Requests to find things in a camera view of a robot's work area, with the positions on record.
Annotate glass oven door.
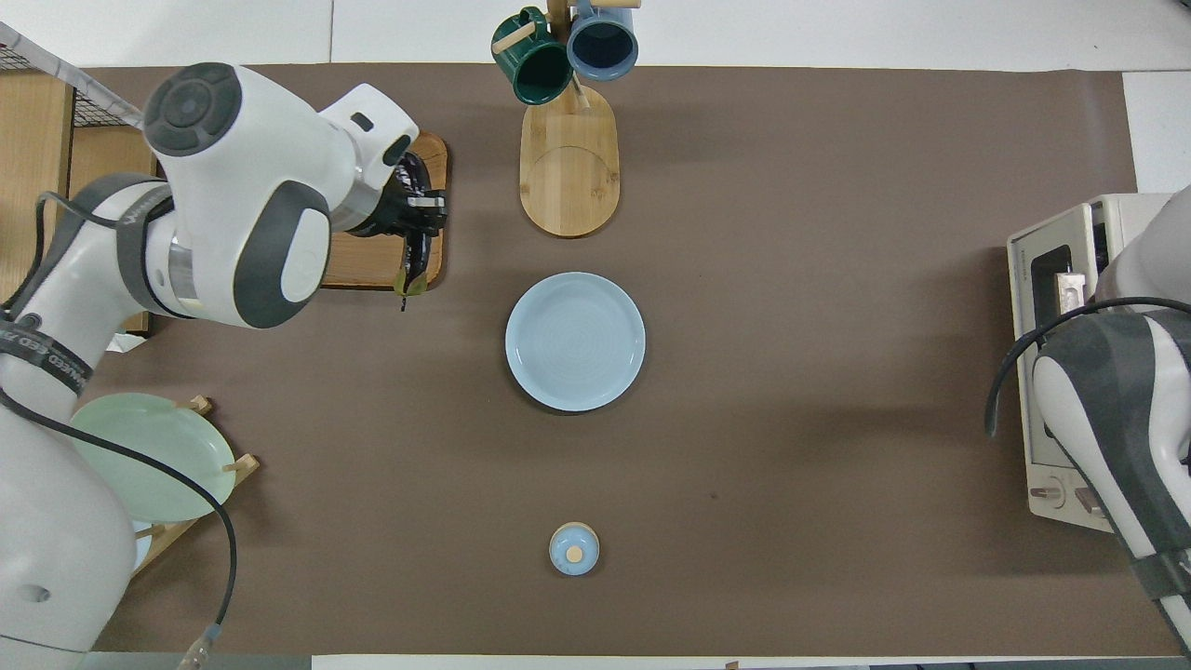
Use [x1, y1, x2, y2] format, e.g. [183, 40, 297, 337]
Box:
[1010, 233, 1091, 477]

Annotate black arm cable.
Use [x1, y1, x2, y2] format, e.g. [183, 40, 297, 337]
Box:
[984, 296, 1191, 439]
[0, 386, 239, 669]

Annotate wooden mug tree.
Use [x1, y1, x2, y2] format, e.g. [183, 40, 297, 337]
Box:
[491, 0, 643, 239]

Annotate dark green mug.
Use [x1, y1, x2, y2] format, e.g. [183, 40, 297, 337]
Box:
[491, 7, 574, 106]

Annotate blue mug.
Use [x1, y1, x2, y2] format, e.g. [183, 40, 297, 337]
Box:
[566, 0, 640, 82]

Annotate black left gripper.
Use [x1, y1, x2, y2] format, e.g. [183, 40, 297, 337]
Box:
[352, 181, 449, 241]

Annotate white toaster oven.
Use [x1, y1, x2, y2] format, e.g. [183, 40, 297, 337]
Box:
[1007, 194, 1191, 533]

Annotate wooden plate rack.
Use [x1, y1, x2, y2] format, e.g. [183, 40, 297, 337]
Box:
[130, 395, 261, 578]

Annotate brown table mat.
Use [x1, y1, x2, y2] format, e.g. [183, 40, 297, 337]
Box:
[88, 65, 1183, 657]

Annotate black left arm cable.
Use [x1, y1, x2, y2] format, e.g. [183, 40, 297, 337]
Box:
[0, 386, 239, 669]

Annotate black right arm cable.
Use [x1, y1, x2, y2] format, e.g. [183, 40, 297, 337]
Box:
[984, 296, 1191, 439]

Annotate wooden serving tray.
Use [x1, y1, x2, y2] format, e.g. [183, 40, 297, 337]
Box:
[321, 130, 450, 292]

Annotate blue bell with wooden knob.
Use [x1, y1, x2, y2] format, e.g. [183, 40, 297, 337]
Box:
[549, 522, 601, 577]

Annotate light green plate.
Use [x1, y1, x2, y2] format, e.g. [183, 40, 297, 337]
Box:
[70, 392, 237, 524]

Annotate black wire basket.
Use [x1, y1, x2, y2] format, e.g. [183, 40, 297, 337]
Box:
[0, 23, 147, 131]

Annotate blue round plate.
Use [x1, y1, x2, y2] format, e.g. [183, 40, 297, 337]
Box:
[505, 272, 647, 413]

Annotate wooden shelf unit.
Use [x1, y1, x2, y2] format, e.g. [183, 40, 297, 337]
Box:
[0, 73, 159, 336]

